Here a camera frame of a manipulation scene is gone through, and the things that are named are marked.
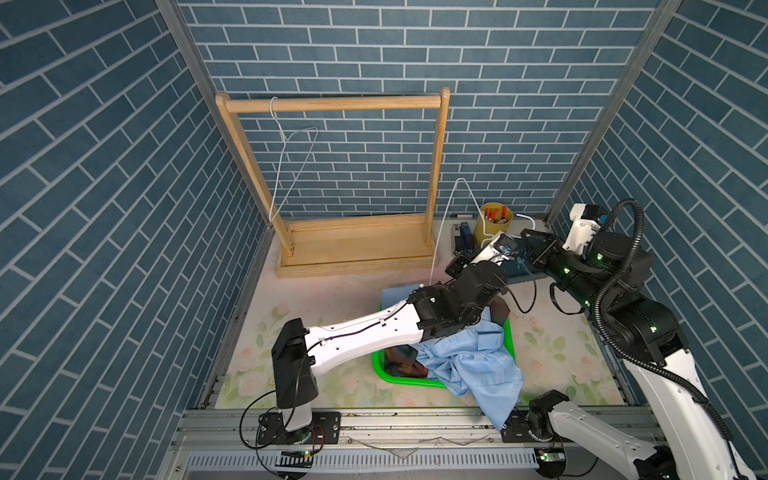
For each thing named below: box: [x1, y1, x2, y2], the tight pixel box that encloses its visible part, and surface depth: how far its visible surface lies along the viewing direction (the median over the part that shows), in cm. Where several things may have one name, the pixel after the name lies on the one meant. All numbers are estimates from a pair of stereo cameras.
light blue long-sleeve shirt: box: [411, 307, 524, 431], surface depth 71 cm
